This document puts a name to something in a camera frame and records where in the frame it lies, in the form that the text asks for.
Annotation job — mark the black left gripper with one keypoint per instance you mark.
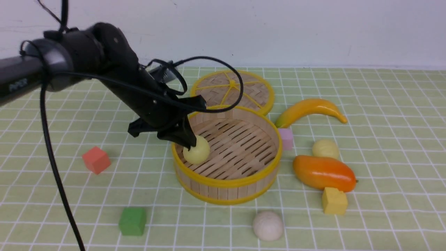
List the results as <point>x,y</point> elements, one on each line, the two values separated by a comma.
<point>157,105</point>

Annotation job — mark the yellow bun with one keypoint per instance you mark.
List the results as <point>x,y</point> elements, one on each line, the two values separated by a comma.
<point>199,153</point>
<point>326,148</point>

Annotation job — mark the white bun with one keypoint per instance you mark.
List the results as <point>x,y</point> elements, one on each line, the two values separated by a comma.
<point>268,226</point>

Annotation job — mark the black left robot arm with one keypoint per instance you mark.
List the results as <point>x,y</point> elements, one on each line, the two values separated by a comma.
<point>103,52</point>

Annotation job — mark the woven bamboo steamer lid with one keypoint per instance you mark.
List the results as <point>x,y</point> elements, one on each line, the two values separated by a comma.
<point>222,88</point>

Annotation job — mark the bamboo steamer tray yellow rim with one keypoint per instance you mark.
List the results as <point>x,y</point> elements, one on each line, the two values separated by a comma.
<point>245,153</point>

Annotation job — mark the red cube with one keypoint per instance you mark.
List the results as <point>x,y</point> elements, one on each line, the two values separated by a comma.
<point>96,160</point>

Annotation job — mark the green cube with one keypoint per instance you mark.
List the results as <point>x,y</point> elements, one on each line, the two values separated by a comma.
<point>133,221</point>

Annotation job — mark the pink foam cube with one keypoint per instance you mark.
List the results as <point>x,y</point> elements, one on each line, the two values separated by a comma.
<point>287,138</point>

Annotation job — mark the yellow toy banana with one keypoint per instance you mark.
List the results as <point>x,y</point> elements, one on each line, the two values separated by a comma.
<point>309,107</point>

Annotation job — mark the orange toy mango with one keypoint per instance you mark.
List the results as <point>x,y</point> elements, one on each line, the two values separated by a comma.
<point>321,172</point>

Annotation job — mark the yellow cube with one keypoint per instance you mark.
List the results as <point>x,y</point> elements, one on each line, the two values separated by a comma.
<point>334,202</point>

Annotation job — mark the green checkered tablecloth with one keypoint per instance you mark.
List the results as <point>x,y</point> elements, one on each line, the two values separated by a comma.
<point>394,142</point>

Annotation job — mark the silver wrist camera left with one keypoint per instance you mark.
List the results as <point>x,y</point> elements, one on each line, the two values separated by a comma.
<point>162,74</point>

